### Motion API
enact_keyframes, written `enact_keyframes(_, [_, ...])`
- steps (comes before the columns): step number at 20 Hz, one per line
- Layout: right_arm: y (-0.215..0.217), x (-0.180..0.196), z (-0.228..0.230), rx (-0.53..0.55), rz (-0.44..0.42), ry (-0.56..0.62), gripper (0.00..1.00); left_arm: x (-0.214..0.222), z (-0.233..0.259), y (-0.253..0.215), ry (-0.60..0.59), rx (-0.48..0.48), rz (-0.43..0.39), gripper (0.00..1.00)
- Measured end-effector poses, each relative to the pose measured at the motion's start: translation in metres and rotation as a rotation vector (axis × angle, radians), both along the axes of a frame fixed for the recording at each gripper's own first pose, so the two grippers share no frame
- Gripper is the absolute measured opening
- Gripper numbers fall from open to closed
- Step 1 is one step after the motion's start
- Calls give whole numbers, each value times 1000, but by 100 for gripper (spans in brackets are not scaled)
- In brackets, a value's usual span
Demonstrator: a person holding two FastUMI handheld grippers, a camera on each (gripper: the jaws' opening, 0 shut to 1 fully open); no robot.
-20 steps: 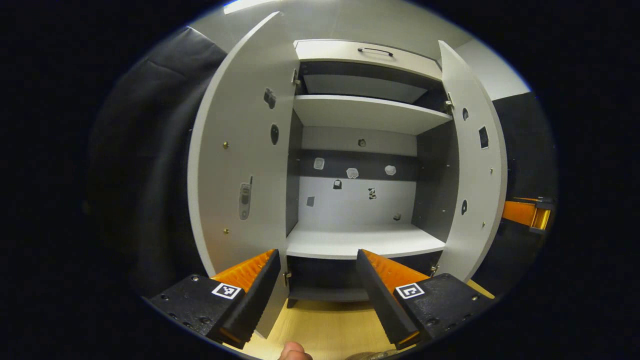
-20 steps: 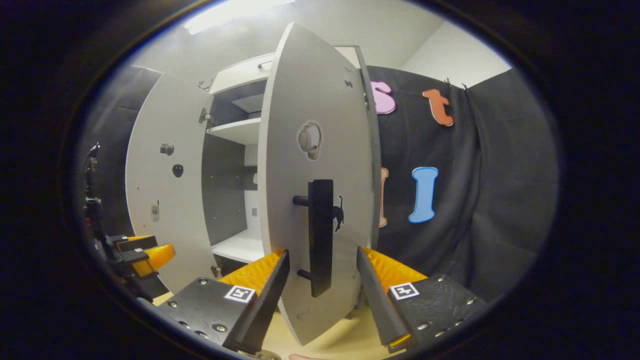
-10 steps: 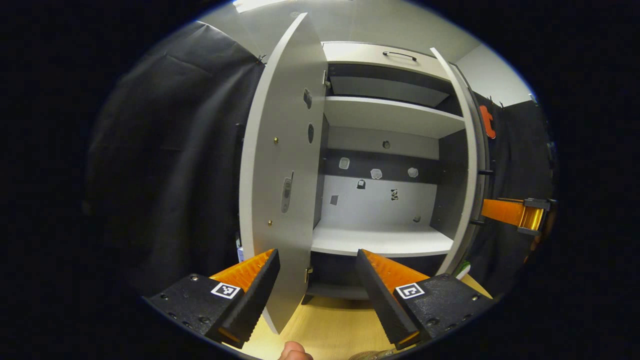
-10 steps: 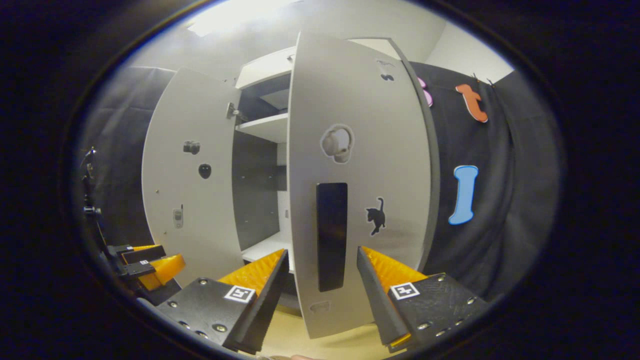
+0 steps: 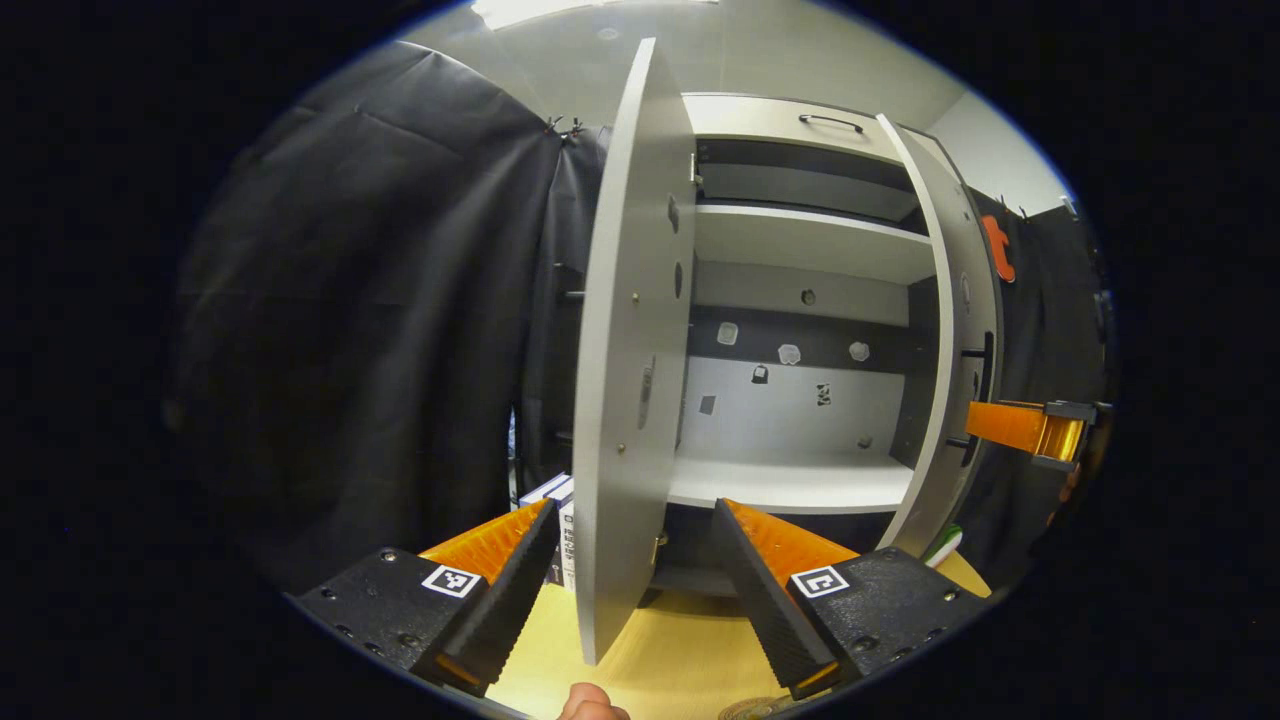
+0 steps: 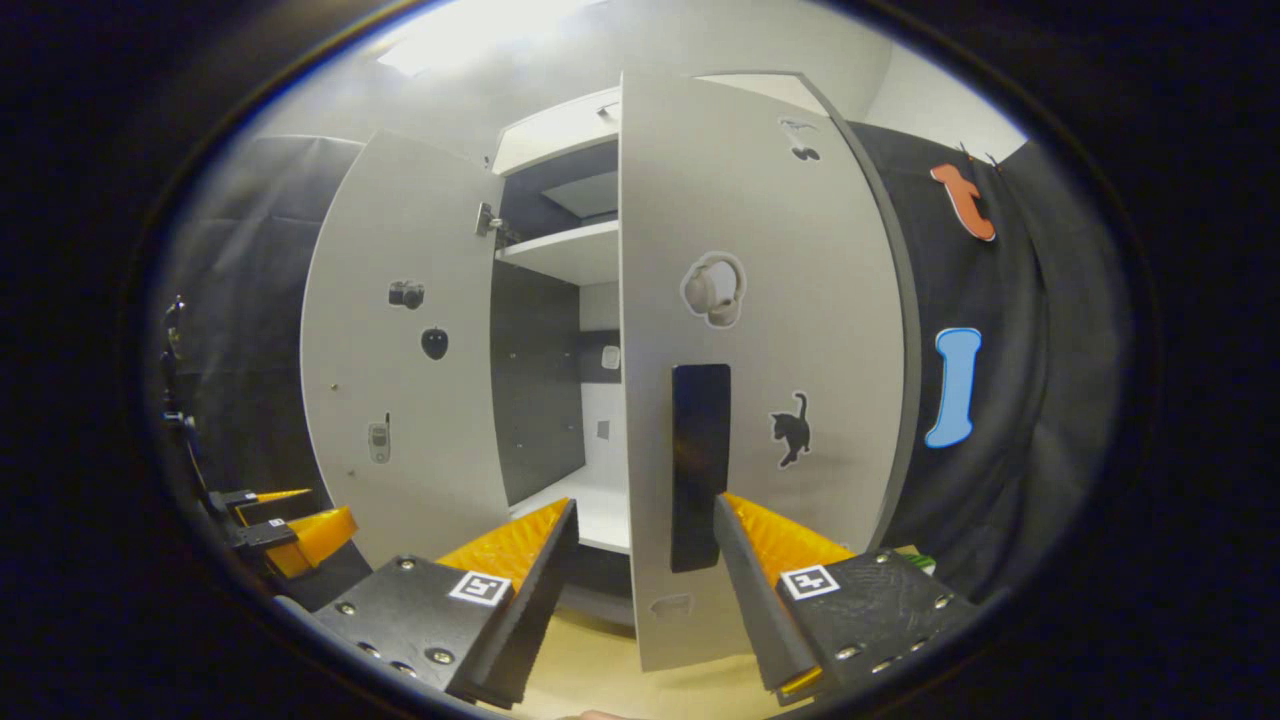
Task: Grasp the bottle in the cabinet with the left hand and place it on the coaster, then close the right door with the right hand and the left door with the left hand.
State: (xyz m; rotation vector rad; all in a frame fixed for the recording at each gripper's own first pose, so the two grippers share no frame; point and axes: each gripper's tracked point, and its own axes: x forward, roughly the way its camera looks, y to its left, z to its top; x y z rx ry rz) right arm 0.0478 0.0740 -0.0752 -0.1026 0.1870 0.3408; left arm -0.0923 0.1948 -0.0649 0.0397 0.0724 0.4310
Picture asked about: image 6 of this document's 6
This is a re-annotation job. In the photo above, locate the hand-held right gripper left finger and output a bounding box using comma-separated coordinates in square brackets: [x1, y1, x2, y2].
[305, 497, 581, 711]

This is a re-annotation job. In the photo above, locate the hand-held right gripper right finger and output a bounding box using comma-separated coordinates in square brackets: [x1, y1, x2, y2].
[713, 492, 981, 706]

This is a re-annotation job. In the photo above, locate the white door with camera sticker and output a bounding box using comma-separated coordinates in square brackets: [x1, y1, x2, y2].
[300, 128, 513, 571]

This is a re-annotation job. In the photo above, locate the white grey cabinet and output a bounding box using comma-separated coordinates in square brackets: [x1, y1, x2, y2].
[488, 85, 641, 621]

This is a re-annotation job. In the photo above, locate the white door with headphones sticker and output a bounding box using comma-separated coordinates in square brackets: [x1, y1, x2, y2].
[618, 70, 923, 673]

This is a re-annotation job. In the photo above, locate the white cabinet shelf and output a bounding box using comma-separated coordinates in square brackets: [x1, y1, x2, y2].
[540, 170, 621, 221]
[510, 470, 633, 556]
[495, 220, 622, 287]

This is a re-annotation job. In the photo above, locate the metal door hinge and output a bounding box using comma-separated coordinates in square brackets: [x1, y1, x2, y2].
[474, 202, 521, 246]

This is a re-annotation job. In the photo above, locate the white cabinet drawer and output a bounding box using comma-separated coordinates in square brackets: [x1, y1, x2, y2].
[490, 86, 623, 178]

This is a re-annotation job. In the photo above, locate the black door handle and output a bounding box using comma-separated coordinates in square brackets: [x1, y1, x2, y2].
[670, 363, 733, 574]

